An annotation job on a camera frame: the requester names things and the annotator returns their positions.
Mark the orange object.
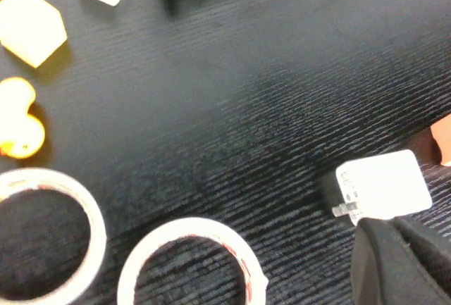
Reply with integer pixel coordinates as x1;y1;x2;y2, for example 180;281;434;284
429;113;451;167

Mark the white usb charger plug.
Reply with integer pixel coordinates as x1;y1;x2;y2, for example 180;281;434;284
330;149;433;227

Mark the yellow foam cube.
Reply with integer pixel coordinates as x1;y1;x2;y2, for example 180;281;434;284
0;0;68;70

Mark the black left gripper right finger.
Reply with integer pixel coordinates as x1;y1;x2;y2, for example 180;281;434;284
393;215;451;305

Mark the white double-sided tape roll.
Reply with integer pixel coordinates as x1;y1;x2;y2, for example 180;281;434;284
116;216;269;305
0;167;109;305

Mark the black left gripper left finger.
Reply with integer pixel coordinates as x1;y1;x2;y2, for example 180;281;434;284
350;216;441;305

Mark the yellow rubber duck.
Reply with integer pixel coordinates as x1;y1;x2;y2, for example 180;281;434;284
0;76;47;160

